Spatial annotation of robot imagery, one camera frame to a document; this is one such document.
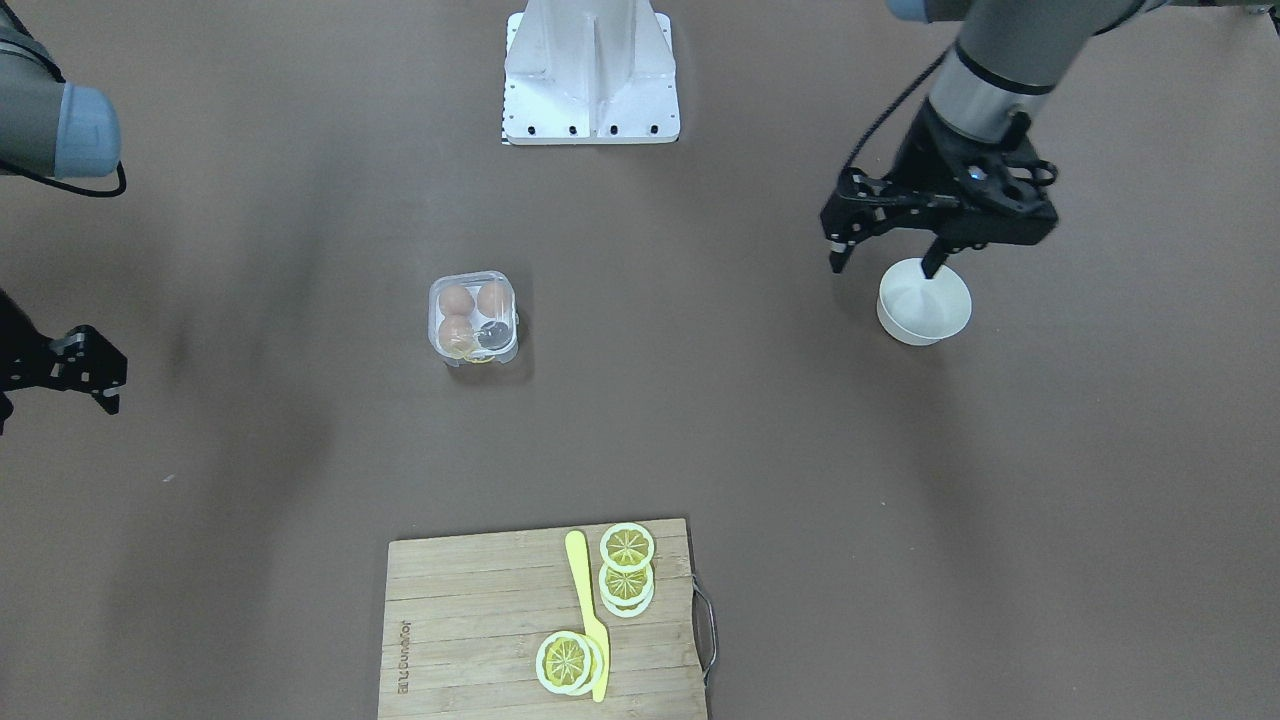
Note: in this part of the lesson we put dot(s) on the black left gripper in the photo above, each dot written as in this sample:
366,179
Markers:
922,150

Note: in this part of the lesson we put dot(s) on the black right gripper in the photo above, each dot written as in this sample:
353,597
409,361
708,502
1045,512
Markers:
28,356

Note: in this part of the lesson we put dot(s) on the clear plastic egg box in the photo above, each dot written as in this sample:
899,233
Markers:
497,339

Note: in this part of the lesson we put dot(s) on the brown egg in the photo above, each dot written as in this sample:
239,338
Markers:
494,299
456,336

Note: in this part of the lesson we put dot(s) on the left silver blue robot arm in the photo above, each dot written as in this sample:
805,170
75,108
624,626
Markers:
1007,56

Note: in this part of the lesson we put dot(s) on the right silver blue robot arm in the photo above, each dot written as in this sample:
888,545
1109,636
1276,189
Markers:
66,137

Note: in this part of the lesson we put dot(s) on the brown egg far cell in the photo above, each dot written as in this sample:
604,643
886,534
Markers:
456,300

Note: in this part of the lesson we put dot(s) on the white bowl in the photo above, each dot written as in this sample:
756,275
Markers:
920,311

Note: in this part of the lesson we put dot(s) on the yellow plastic knife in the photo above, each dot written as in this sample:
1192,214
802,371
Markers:
577,553

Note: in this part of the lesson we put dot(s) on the lemon slice rear stacked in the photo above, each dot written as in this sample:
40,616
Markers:
626,594

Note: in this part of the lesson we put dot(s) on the bamboo cutting board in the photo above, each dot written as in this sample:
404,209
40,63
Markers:
464,617

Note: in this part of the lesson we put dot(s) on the lemon slice single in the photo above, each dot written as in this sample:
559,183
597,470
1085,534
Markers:
571,664

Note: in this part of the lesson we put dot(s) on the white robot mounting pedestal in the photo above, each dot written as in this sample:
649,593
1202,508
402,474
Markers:
589,73

